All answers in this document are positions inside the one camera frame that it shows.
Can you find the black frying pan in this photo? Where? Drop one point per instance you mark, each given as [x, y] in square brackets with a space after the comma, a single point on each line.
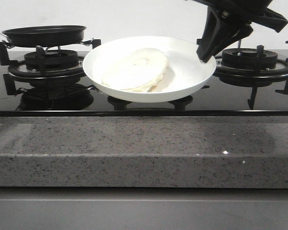
[45, 36]

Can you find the grey cabinet front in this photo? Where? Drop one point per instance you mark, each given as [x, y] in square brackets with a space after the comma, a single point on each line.
[143, 209]

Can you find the black burner head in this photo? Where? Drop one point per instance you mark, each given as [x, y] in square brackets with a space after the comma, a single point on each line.
[52, 60]
[247, 58]

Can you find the black right burner head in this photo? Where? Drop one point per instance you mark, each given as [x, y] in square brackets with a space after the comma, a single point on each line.
[247, 58]

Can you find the black burner grate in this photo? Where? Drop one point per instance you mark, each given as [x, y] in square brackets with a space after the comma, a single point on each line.
[254, 78]
[44, 79]

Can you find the white plate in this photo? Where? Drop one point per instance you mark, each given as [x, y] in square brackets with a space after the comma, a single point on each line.
[186, 73]

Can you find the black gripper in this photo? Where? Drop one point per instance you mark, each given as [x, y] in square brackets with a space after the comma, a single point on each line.
[225, 23]

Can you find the black left burner grate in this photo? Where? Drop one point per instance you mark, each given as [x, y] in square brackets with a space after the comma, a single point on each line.
[44, 79]

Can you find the black right burner grate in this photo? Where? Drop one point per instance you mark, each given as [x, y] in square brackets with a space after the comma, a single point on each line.
[254, 78]

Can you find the black glass cooktop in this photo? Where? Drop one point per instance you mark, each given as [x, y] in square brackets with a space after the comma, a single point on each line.
[220, 96]

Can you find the fried egg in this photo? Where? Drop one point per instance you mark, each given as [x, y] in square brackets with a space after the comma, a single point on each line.
[139, 71]

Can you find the black left burner head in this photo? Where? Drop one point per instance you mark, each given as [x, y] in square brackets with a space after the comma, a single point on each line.
[52, 60]

